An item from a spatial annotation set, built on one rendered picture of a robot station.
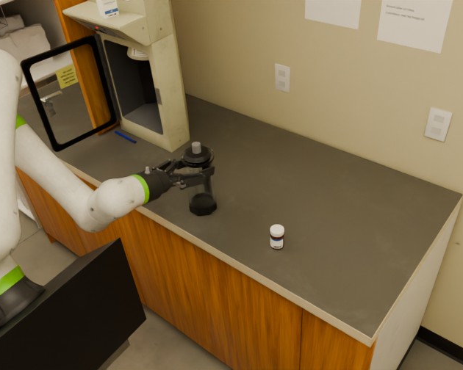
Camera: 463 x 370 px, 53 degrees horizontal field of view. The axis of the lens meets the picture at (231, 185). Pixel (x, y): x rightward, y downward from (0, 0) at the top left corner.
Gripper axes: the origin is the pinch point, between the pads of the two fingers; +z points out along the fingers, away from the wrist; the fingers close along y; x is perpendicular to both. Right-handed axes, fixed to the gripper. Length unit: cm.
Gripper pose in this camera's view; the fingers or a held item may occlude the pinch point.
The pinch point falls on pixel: (197, 167)
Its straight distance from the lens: 154.5
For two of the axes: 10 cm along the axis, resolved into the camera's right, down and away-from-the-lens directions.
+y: -7.9, -3.6, 5.0
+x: -1.3, 8.9, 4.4
